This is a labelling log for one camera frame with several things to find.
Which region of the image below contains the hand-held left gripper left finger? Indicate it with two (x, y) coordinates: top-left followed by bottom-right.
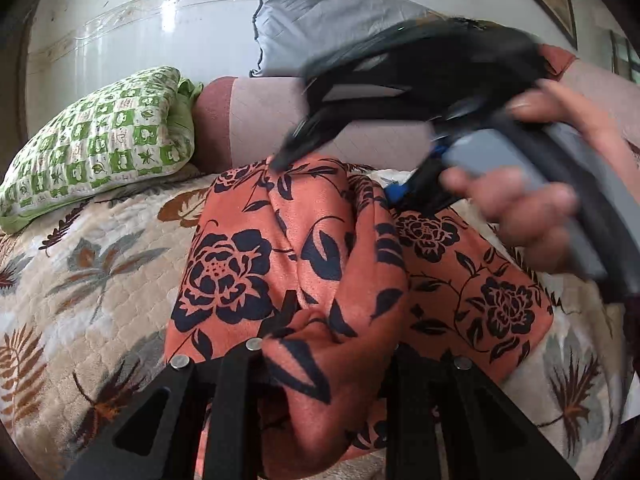
(65, 290), (301, 480)

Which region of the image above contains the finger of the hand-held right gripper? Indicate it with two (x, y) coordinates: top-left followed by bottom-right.
(270, 67), (437, 172)
(384, 144), (467, 214)

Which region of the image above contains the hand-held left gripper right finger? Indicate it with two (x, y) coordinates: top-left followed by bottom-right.
(385, 342), (581, 480)

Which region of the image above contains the orange black floral garment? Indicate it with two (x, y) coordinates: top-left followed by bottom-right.
(165, 152), (556, 480)

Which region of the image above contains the person's right hand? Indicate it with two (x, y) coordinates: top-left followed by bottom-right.
(444, 79), (640, 273)

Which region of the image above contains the pink bolster cushion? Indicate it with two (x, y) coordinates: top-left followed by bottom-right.
(192, 76), (437, 173)

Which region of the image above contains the salmon cloth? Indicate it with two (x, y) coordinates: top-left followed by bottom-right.
(540, 44), (581, 79)

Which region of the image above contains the grey pillow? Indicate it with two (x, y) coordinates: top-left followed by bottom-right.
(250, 0), (443, 79)

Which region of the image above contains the pink backrest cushion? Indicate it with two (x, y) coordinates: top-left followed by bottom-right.
(560, 60), (640, 171)

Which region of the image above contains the beige leaf-print blanket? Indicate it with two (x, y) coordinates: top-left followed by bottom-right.
(0, 160), (640, 480)

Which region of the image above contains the green patterned pillow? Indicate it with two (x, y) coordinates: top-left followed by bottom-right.
(0, 66), (203, 235)

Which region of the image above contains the window with frame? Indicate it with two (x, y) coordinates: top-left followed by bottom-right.
(609, 30), (640, 84)

